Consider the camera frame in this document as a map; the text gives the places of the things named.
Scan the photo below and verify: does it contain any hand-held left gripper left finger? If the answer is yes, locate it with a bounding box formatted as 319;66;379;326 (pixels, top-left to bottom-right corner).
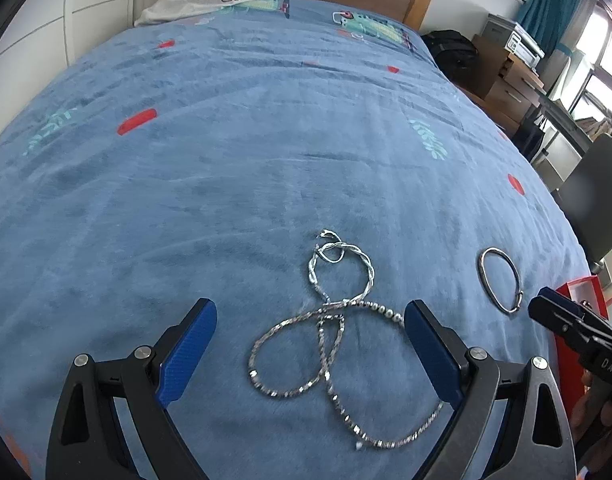
46;298;218;480

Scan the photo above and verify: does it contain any blue printed blanket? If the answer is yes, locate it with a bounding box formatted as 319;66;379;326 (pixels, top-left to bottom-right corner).
0;0;594;480

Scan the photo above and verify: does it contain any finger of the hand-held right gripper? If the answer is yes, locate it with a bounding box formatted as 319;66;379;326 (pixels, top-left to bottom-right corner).
538;286;609;333
527;296;612;357

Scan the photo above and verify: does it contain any teal curtain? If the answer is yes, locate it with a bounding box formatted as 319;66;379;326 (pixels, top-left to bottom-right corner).
516;0;587;68

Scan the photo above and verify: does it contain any grey chair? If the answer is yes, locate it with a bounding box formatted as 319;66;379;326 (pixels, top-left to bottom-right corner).
556;132;612;273

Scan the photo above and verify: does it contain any red jewelry box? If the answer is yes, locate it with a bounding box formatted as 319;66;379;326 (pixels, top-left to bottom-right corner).
555;275;611;396

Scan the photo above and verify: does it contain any silver chain necklace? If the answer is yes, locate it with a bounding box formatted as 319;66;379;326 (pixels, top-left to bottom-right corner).
247;300;445;452

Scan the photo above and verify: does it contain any white wardrobe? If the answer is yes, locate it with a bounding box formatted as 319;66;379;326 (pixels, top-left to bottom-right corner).
0;0;141;151

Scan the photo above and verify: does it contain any dark hanging bag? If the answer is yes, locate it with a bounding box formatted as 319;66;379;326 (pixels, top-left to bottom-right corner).
513;105;544;153

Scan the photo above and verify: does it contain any twisted silver bracelet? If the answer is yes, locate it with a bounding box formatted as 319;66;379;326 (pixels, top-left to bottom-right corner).
307;230;375;311

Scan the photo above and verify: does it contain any thin silver bangle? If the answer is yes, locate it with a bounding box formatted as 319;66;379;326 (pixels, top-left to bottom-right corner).
478;247;526;315

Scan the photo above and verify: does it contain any person's right hand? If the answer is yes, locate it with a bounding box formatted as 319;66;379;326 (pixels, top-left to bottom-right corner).
568;377;612;476

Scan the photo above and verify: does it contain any grey printer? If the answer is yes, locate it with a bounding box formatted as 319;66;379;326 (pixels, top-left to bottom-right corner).
483;12;546;68

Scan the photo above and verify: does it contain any metal frame desk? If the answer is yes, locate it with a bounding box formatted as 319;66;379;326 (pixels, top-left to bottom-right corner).
533;95;612;161

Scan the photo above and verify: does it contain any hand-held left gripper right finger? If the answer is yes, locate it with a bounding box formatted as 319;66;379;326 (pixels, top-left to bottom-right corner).
404;300;578;480

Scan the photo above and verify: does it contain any white cloth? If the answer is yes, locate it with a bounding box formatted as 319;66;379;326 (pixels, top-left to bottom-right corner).
134;0;275;27

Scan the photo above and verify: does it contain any wooden drawer cabinet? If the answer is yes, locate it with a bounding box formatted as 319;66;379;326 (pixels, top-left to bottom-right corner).
468;35;544;133

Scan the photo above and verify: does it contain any black backpack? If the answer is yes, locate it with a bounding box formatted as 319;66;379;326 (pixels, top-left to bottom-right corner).
422;30;479;81

